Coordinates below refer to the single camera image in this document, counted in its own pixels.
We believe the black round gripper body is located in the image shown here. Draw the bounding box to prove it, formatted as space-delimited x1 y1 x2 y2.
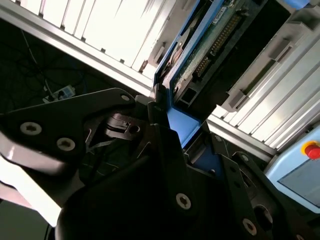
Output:
54 154 242 240

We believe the hard disk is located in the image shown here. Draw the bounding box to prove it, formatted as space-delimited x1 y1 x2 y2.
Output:
151 0 293 181

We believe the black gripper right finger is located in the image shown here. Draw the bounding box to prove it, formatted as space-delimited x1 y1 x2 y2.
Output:
206 133 320 240

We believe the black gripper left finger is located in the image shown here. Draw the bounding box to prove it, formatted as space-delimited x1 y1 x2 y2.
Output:
0 83 201 216

